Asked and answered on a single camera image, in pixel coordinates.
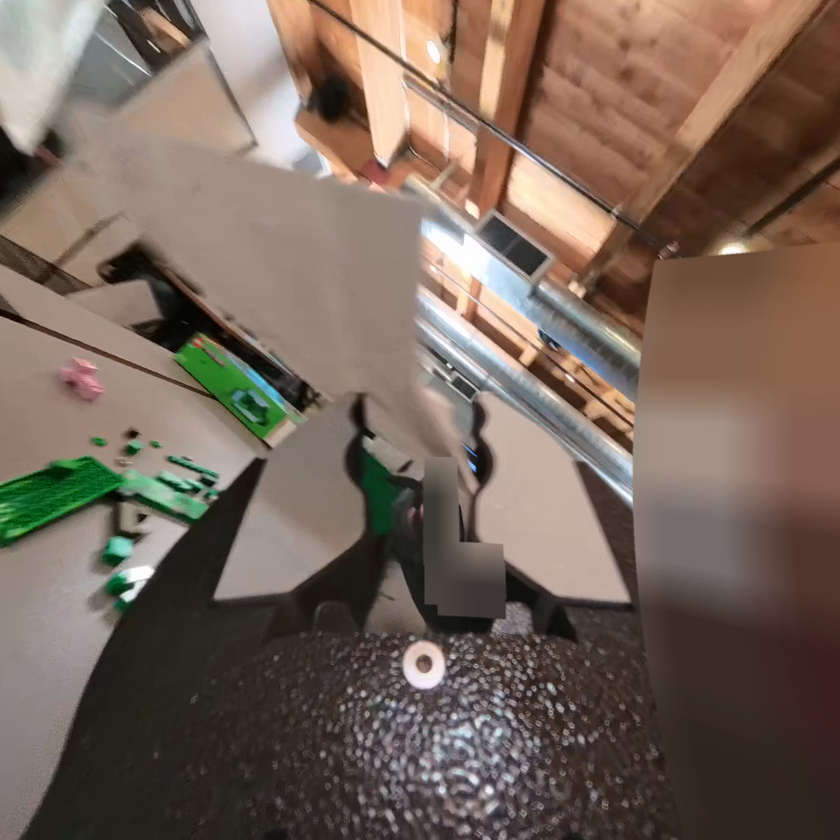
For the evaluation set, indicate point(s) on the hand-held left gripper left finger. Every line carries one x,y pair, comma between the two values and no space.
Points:
302,505

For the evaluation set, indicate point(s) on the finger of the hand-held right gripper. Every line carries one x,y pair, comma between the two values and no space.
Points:
282,262

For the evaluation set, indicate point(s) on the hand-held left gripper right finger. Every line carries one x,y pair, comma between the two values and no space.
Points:
551,512

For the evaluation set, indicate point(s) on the large green brick block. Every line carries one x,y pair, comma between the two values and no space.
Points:
375,492

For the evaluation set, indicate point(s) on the green toy set box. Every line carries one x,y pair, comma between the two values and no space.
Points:
223,380

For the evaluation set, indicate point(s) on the green mosaic brick panel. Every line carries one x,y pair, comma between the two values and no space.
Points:
164,495

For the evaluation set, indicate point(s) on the scattered green toy bricks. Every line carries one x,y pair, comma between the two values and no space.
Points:
131,571

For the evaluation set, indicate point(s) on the pink toy pig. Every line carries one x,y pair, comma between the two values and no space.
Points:
82,380

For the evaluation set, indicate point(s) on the ceiling vent grille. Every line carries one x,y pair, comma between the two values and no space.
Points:
515,246

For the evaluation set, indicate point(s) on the green studded baseplate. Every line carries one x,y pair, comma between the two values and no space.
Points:
52,495

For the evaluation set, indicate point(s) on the black ceiling conduit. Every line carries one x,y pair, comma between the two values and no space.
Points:
512,141

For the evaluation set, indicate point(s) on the metal ceiling duct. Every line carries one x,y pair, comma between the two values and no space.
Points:
577,328

